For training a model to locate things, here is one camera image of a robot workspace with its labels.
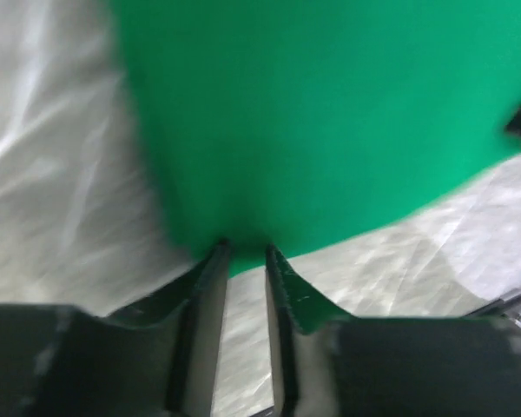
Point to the black base beam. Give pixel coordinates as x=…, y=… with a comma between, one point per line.
x=504, y=304

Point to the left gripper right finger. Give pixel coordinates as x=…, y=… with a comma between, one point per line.
x=327, y=362

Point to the green t-shirt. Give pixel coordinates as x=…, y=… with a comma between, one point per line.
x=306, y=123

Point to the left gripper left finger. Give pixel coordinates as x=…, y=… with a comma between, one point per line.
x=156, y=356

